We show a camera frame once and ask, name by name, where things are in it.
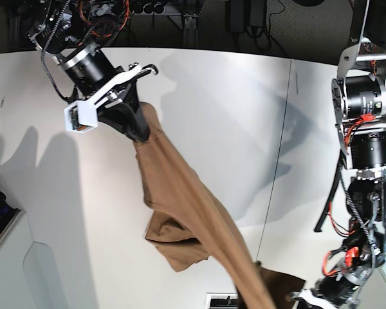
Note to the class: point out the brown t-shirt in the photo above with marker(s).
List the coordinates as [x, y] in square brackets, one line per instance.
[173, 188]

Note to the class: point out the aluminium frame post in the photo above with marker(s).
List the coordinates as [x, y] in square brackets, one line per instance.
[190, 30]

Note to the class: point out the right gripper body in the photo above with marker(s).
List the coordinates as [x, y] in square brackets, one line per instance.
[94, 77]

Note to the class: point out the black power adapter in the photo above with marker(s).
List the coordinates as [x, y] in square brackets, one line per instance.
[235, 16]

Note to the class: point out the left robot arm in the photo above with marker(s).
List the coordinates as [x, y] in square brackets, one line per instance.
[359, 99]

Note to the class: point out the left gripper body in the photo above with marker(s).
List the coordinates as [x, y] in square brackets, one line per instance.
[331, 292]

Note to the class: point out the black power strip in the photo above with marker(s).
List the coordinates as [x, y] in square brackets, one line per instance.
[148, 7]

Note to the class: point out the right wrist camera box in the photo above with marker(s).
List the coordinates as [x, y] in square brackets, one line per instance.
[80, 117]

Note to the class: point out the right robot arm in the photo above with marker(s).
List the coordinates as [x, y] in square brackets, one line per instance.
[73, 34]

